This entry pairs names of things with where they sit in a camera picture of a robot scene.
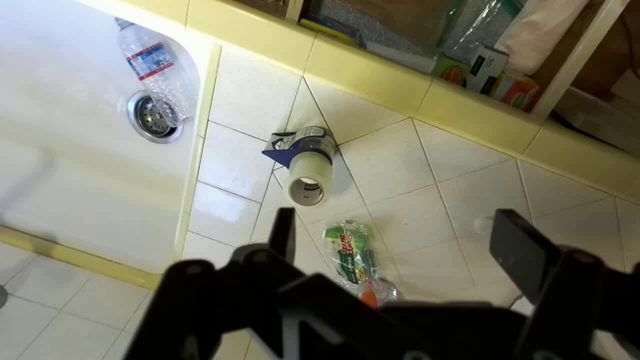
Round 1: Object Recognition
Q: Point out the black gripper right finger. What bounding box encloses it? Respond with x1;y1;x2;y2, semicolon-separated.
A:
488;208;583;308

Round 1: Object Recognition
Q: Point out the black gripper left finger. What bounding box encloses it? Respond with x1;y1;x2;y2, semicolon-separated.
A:
266;207;300;266

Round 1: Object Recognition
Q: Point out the white masking tape roll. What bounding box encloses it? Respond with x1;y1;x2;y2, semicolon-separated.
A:
286;143;337;208

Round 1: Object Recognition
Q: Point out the green candy plastic bag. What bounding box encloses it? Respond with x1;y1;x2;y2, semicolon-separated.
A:
323;221;386;287

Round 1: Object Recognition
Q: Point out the orange plastic spoon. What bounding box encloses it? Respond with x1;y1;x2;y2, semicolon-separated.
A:
358;282;381;308

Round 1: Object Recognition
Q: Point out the metal sink drain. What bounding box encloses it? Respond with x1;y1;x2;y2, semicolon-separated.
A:
127;91;187;144

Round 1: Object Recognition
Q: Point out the clear plastic water bottle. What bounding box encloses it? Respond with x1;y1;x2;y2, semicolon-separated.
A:
114;16;202;126

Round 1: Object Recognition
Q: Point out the white sink basin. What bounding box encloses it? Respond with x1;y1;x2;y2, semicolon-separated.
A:
0;0;222;277

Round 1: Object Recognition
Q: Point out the white cloth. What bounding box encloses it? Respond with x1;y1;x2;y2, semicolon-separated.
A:
497;0;593;76

